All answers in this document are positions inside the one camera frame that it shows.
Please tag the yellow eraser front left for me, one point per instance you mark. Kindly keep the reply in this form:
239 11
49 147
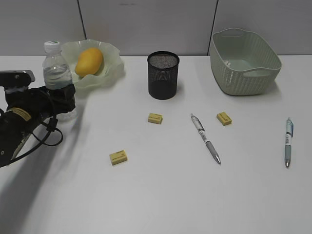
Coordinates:
118 157

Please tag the black mesh pen holder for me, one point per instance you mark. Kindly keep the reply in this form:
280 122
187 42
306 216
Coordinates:
162 74

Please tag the yellow mango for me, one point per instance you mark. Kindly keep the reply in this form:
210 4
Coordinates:
89 62

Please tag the clear water bottle green label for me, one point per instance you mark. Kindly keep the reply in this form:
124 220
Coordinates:
56 73

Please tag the pale green plastic basket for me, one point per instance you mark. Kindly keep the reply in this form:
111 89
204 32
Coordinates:
254 64

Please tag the yellow eraser right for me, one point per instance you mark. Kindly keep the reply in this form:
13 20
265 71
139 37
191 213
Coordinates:
224 118

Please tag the blue grey pen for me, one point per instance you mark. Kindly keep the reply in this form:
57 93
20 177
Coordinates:
288 142

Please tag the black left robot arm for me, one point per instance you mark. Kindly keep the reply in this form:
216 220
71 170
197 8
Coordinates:
15 131

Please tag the yellow eraser centre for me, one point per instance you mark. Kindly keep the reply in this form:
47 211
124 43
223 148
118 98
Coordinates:
155 118

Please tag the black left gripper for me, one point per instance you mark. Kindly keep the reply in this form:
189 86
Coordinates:
35 102

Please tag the yellow eraser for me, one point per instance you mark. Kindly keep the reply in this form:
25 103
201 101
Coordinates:
155 118
224 118
118 157

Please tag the grey grip pen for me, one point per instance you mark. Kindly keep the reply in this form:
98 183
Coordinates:
207 142

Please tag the pale green wavy plate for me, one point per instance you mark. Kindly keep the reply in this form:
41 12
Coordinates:
111 69

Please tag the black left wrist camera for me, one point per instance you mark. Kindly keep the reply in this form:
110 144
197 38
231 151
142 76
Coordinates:
16 80

